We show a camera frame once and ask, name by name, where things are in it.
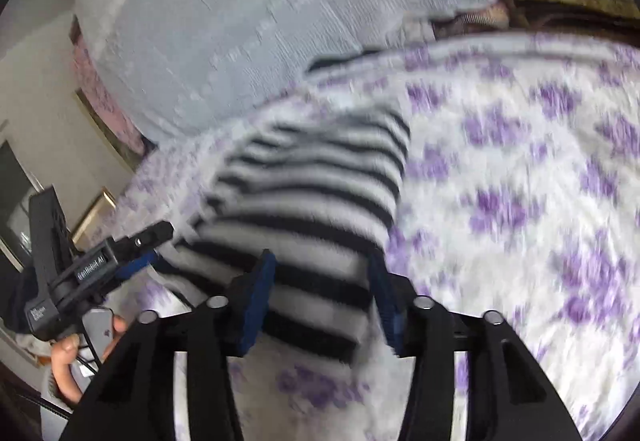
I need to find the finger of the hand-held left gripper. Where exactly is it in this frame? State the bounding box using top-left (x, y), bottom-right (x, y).
top-left (116, 247), bottom-right (162, 281)
top-left (114, 220), bottom-right (176, 256)

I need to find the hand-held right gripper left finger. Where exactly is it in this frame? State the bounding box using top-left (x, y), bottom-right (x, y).
top-left (59, 248), bottom-right (279, 441)

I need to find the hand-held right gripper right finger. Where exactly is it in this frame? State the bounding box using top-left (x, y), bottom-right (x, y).
top-left (367, 252), bottom-right (583, 441)

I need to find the black white striped top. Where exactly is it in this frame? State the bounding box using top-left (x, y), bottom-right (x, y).
top-left (170, 50), bottom-right (414, 366)

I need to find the person's left hand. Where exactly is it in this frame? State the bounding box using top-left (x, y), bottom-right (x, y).
top-left (49, 313), bottom-right (129, 406)

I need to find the dark cabinet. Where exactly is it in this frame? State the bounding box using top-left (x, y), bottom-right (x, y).
top-left (0, 140), bottom-right (43, 274)

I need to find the pink fuzzy cloth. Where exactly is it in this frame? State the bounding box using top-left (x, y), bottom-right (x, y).
top-left (71, 15), bottom-right (152, 158)

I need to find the purple floral white blanket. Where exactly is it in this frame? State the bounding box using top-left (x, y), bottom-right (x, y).
top-left (114, 30), bottom-right (640, 441)

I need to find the light blue textured blanket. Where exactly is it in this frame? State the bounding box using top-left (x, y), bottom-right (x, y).
top-left (74, 0), bottom-right (622, 148)

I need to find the pink striped cloth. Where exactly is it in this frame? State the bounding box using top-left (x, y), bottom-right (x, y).
top-left (400, 2), bottom-right (512, 40)

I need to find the black cable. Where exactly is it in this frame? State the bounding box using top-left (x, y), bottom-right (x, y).
top-left (14, 390), bottom-right (75, 423)

